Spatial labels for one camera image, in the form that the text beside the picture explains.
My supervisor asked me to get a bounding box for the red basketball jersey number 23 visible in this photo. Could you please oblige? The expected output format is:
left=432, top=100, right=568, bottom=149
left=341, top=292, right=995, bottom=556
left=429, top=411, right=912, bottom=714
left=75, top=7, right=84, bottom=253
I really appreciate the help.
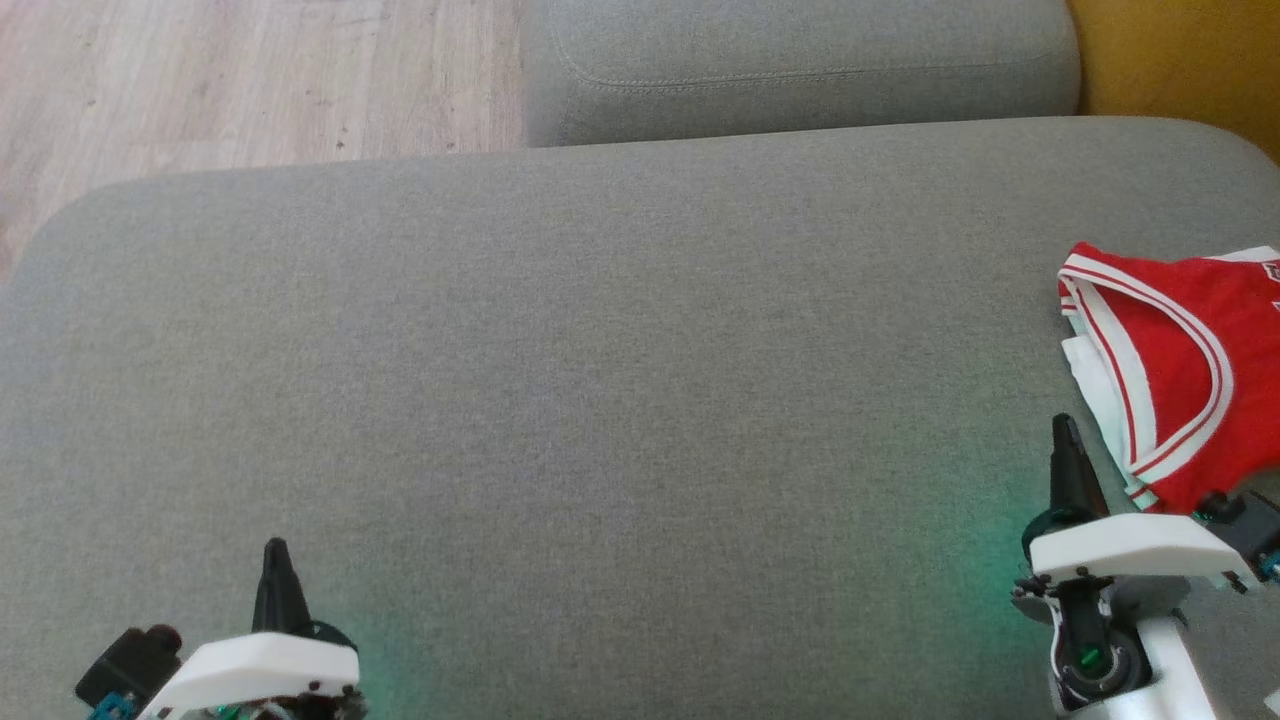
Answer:
left=1058, top=242, right=1280, bottom=516

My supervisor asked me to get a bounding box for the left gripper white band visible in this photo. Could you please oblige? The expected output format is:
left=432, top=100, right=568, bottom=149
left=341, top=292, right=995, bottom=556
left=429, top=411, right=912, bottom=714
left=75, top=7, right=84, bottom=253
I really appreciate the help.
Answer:
left=140, top=538, right=361, bottom=719

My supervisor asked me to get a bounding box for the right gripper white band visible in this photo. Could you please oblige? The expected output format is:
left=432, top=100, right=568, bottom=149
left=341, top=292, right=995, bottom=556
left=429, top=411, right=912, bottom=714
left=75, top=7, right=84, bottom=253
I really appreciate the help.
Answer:
left=1022, top=413, right=1261, bottom=591

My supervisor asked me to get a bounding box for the grey fabric sofa seat cushion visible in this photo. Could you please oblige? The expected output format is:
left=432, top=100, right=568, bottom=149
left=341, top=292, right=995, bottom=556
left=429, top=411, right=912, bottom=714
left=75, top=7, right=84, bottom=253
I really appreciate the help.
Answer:
left=0, top=115, right=1280, bottom=720

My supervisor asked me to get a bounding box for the grey fabric sofa side cushion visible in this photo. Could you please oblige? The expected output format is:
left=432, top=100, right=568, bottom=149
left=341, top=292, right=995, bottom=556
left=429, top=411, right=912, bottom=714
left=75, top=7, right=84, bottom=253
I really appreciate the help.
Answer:
left=520, top=0, right=1083, bottom=149

